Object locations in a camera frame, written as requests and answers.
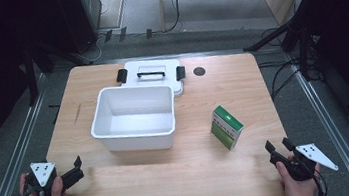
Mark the black tripod stand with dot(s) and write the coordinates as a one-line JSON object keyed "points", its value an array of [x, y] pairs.
{"points": [[291, 29]]}

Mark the dark cabinet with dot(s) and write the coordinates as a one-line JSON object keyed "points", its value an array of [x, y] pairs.
{"points": [[82, 18]]}

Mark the person's right hand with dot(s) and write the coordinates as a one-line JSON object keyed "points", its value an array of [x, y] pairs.
{"points": [[298, 192]]}

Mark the black metal stand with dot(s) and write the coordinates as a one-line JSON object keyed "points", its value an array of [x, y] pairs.
{"points": [[30, 75]]}

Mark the white plastic storage box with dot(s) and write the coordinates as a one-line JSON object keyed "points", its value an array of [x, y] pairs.
{"points": [[136, 134]]}

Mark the black round table grommet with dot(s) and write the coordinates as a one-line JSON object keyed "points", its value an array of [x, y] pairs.
{"points": [[199, 71]]}

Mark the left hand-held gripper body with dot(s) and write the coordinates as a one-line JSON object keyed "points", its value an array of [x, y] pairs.
{"points": [[42, 171]]}

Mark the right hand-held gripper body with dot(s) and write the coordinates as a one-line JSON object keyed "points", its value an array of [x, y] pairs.
{"points": [[313, 153]]}

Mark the green and white carton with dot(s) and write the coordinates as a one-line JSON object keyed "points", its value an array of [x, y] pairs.
{"points": [[225, 132]]}

